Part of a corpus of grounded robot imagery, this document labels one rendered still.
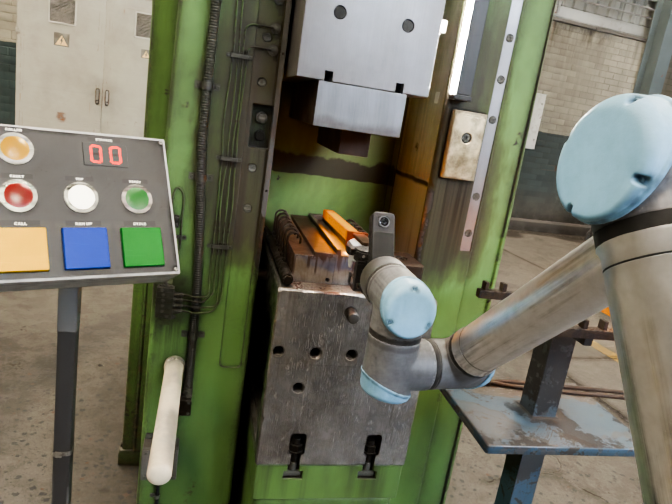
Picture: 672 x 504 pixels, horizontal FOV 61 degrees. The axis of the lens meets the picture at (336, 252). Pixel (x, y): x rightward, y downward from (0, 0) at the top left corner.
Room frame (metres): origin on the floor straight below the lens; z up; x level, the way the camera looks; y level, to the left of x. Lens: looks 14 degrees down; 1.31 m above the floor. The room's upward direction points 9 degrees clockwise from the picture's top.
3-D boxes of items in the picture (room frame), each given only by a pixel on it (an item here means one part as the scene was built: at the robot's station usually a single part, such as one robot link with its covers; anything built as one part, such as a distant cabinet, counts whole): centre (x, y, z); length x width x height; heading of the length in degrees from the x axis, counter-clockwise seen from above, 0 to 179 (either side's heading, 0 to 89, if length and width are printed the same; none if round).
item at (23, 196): (0.94, 0.55, 1.09); 0.05 x 0.03 x 0.04; 104
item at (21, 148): (0.97, 0.57, 1.16); 0.05 x 0.03 x 0.04; 104
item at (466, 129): (1.48, -0.28, 1.27); 0.09 x 0.02 x 0.17; 104
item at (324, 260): (1.48, 0.05, 0.96); 0.42 x 0.20 x 0.09; 14
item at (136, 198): (1.06, 0.39, 1.09); 0.05 x 0.03 x 0.04; 104
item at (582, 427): (1.22, -0.52, 0.70); 0.40 x 0.30 x 0.02; 103
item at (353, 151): (1.53, 0.03, 1.24); 0.30 x 0.07 x 0.06; 14
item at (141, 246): (1.03, 0.36, 1.01); 0.07 x 0.05 x 0.07; 129
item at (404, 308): (0.92, -0.12, 1.02); 0.12 x 0.09 x 0.10; 14
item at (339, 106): (1.48, 0.05, 1.32); 0.42 x 0.20 x 0.10; 14
